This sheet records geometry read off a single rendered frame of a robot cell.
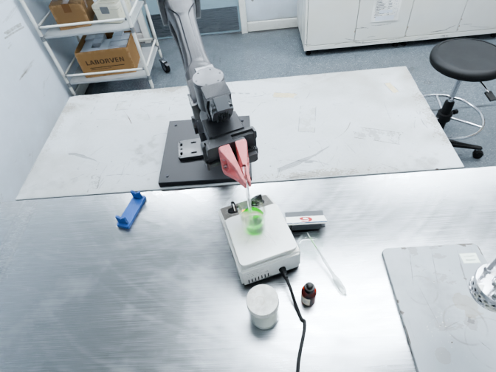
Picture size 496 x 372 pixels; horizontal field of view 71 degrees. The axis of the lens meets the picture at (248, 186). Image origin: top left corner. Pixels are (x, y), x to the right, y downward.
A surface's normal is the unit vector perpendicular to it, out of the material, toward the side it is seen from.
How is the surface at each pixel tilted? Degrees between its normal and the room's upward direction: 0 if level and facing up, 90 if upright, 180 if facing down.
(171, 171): 2
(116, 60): 91
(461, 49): 2
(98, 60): 91
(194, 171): 2
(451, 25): 90
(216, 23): 90
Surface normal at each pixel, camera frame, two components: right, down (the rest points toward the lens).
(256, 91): -0.09, -0.65
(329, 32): 0.02, 0.76
